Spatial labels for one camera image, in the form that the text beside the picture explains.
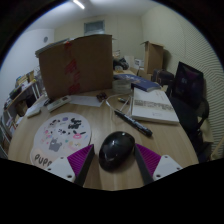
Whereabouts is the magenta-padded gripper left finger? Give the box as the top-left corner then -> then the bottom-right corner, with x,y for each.
44,143 -> 96,188

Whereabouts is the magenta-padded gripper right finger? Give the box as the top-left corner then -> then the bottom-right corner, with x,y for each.
133,143 -> 184,186

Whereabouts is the black computer mouse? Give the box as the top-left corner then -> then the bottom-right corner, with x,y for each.
98,130 -> 137,172

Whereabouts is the round cartoon-print mouse pad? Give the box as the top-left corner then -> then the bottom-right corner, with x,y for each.
29,112 -> 93,168

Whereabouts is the black office chair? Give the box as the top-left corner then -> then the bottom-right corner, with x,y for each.
168,96 -> 212,162

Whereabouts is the black marker pen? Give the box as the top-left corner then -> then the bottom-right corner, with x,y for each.
114,109 -> 154,138

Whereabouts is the small flat white box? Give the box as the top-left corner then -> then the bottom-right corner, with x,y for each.
25,107 -> 42,119

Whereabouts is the thick white book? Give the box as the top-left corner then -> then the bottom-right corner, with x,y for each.
130,87 -> 180,126

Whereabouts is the white remote control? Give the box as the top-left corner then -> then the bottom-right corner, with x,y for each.
46,95 -> 72,113

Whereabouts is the white paper sheet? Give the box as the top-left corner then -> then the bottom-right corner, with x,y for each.
69,94 -> 105,108
29,95 -> 51,114

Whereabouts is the small dark clip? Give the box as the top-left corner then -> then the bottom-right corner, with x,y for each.
96,91 -> 109,102

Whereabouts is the cluttered shelf unit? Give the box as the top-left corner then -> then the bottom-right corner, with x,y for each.
0,69 -> 46,158

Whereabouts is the black monitor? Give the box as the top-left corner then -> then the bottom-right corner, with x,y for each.
171,61 -> 205,111

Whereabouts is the blue book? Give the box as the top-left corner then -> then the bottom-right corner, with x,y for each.
113,73 -> 163,93

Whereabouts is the dark maroon bag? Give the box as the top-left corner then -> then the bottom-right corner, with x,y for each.
151,68 -> 175,87

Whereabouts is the clear round tape container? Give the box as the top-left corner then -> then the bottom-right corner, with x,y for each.
111,79 -> 133,95

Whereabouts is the large brown cardboard box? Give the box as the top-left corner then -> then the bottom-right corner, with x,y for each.
35,33 -> 114,101

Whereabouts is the small open cardboard box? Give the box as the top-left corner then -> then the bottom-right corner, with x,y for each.
139,40 -> 165,75

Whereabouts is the black bag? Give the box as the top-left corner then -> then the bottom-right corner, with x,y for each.
112,57 -> 130,71

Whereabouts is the ceiling tube light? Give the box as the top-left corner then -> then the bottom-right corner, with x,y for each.
72,0 -> 86,10

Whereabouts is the white cable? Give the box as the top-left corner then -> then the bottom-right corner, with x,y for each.
105,93 -> 134,118

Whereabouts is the wall air vent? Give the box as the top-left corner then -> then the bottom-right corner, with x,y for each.
83,19 -> 106,36

